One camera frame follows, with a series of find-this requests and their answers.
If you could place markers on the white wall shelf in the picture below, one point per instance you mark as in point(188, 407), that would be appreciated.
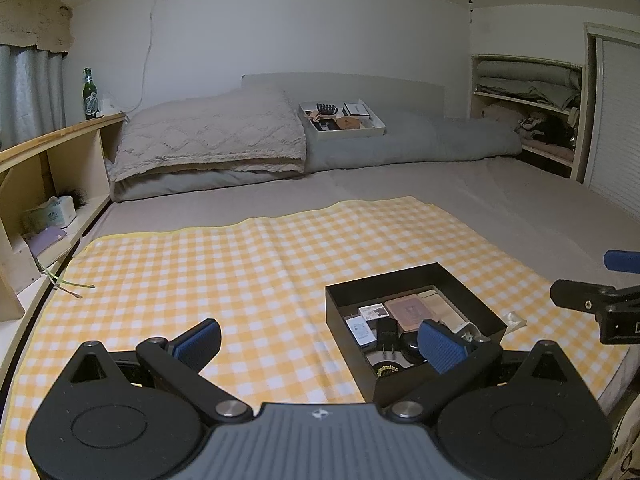
point(472, 105)

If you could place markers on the purple notebook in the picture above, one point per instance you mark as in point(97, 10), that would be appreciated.
point(47, 239)

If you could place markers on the brown leather item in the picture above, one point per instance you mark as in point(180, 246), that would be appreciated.
point(349, 123)

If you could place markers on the dark clothes pile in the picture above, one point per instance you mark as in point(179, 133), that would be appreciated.
point(547, 127)

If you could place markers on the beige knitted blanket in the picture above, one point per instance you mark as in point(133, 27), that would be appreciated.
point(210, 132)

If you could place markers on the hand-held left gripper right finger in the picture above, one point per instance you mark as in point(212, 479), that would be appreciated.
point(441, 346)

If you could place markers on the dark fuzzy item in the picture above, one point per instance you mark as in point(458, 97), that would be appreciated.
point(72, 195)

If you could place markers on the small clear plastic wrapper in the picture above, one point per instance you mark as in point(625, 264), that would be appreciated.
point(515, 320)

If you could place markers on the white sliding door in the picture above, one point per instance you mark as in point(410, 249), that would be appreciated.
point(620, 125)

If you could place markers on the small printed white box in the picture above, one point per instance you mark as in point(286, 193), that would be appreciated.
point(374, 311)

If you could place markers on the black earbuds case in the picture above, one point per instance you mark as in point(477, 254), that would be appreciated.
point(412, 350)

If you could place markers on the grey and white box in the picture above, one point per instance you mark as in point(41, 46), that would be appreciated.
point(361, 332)

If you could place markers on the green glass bottle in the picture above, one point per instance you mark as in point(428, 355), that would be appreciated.
point(90, 97)

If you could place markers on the grey bed sheet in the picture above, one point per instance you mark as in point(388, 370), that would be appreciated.
point(475, 195)

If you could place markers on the beige curtain valance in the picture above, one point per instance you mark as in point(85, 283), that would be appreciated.
point(35, 20)

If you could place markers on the black cardboard box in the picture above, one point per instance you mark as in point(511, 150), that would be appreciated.
point(350, 360)

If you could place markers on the tissue box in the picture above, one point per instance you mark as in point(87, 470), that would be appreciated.
point(52, 215)

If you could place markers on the light wooden block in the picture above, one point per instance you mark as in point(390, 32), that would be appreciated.
point(445, 307)

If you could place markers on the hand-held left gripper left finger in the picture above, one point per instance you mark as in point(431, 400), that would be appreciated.
point(200, 344)

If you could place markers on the folded green bedding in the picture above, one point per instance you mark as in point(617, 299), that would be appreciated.
point(525, 77)

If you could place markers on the white tray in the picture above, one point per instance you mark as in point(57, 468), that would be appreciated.
point(350, 132)

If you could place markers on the black power adapter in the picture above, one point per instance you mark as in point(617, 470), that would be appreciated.
point(387, 337)

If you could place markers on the white wooden box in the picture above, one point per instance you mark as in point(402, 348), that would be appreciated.
point(17, 270)

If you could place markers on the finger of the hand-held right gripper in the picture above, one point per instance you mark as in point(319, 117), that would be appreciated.
point(575, 294)
point(622, 261)

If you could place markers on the yellow checked mat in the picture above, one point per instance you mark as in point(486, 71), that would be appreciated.
point(200, 270)

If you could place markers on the black hair claw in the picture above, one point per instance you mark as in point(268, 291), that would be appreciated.
point(326, 109)

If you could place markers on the wooden shelf unit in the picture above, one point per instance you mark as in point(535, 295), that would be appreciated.
point(75, 160)

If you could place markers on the round black tin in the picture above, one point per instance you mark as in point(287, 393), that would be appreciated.
point(387, 367)

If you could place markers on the grey curtain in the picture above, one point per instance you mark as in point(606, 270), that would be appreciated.
point(30, 95)

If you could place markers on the white box with dark panel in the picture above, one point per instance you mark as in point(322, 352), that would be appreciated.
point(357, 110)

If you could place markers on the green plant stems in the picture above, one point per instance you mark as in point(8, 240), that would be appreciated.
point(70, 286)

